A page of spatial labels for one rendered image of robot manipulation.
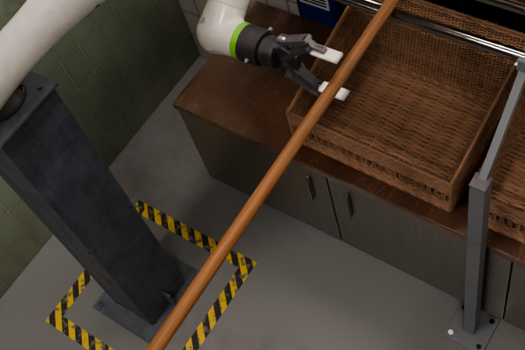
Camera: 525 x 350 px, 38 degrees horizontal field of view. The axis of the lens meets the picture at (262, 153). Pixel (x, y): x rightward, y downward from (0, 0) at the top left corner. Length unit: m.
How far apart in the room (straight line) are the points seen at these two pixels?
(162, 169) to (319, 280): 0.84
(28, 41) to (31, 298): 1.69
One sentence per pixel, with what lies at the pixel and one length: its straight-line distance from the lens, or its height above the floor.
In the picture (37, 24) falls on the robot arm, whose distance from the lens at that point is 1.61.
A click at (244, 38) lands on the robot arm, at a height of 1.23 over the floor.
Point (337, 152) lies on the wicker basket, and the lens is 2.33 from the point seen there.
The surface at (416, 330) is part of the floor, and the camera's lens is 2.73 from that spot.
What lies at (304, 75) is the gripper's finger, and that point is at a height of 1.15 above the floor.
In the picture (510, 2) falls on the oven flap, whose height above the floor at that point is 0.95.
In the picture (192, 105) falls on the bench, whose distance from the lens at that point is 2.61.
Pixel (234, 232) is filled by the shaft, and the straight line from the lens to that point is 1.59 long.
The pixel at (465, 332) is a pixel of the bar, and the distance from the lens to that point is 2.72.
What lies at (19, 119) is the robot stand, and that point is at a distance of 1.96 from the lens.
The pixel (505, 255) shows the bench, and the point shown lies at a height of 0.58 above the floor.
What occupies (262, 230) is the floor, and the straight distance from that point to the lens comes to 2.96.
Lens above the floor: 2.56
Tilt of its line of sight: 55 degrees down
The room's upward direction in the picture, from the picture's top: 20 degrees counter-clockwise
